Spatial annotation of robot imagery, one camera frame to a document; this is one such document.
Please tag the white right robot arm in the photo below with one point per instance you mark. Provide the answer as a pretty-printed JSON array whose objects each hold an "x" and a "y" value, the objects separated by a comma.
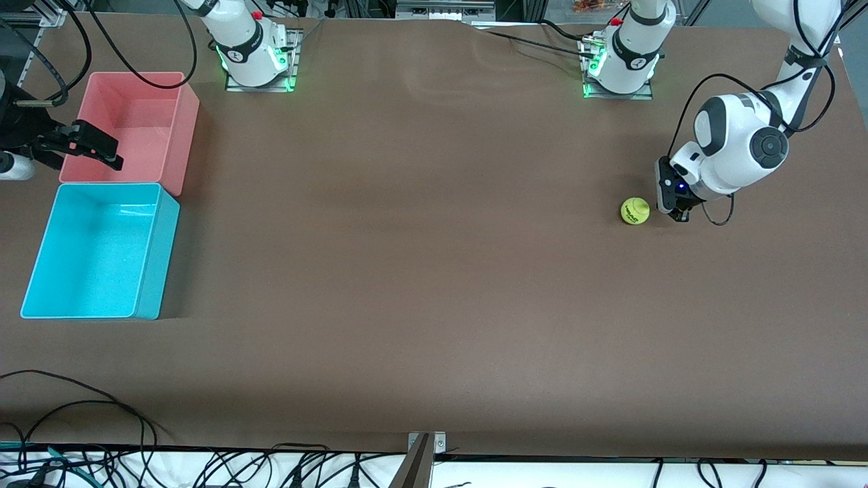
[{"x": 244, "y": 47}]

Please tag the orange plastic parts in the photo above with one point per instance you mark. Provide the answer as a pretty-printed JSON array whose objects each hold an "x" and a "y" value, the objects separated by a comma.
[{"x": 590, "y": 5}]

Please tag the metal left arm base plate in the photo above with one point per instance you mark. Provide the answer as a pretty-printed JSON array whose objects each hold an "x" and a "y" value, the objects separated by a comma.
[{"x": 620, "y": 96}]

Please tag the yellow tennis ball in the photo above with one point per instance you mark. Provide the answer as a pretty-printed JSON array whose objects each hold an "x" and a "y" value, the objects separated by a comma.
[{"x": 635, "y": 211}]

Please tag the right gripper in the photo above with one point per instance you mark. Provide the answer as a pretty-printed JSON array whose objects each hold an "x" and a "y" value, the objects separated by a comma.
[{"x": 24, "y": 129}]

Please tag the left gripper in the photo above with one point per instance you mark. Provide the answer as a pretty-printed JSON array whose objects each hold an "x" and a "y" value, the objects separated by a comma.
[{"x": 681, "y": 206}]

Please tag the grey power strip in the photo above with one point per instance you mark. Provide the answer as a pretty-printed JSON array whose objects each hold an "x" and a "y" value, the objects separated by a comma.
[{"x": 444, "y": 10}]

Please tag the blue plastic bin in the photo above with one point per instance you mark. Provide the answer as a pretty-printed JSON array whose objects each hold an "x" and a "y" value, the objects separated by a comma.
[{"x": 95, "y": 257}]

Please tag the pink plastic bin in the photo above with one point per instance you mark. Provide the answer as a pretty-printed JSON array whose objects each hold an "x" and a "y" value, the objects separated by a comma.
[{"x": 142, "y": 122}]

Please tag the metal table edge bracket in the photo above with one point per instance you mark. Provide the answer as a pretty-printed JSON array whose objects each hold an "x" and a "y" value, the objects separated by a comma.
[{"x": 439, "y": 444}]

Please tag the grey camera mast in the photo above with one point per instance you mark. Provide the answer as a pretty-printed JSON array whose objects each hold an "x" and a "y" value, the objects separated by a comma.
[{"x": 413, "y": 471}]

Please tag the aluminium frame profile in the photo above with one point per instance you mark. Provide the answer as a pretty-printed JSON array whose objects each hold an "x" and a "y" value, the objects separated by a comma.
[{"x": 47, "y": 13}]

